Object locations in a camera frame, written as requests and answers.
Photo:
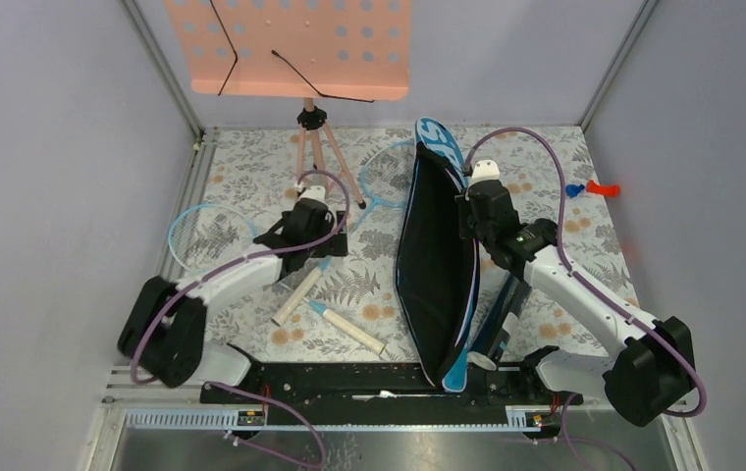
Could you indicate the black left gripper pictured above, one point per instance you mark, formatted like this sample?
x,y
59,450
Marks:
x,y
335,246

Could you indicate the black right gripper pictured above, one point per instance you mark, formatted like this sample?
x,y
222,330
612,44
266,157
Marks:
x,y
465,206

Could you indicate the blue sport racket bag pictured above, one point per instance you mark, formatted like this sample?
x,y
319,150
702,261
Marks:
x,y
437,272

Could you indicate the light blue racket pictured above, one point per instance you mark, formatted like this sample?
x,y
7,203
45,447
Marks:
x,y
384,179
207,235

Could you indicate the black shuttlecock tube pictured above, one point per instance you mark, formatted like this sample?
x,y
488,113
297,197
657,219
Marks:
x,y
494,332

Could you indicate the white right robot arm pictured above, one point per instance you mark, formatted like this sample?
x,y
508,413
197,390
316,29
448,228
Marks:
x,y
649,364

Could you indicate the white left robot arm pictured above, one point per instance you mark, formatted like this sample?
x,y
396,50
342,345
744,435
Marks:
x,y
164,335

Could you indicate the blue clip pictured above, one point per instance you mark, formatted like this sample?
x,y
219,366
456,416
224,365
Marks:
x,y
573,190

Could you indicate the pink tripod stand legs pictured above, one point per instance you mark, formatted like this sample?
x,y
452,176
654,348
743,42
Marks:
x,y
313,125

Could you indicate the orange clip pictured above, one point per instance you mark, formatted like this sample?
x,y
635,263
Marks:
x,y
607,191

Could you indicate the pink perforated music stand desk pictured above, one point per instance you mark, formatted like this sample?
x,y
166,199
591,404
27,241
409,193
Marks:
x,y
350,50

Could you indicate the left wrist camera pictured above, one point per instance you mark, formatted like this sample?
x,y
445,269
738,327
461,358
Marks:
x,y
312,192

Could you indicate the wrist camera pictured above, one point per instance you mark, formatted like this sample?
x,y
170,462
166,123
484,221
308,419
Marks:
x,y
312,192
484,170

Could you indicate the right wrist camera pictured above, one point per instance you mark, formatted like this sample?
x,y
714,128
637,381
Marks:
x,y
484,170

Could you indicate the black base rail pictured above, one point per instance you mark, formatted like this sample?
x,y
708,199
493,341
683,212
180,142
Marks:
x,y
396,395

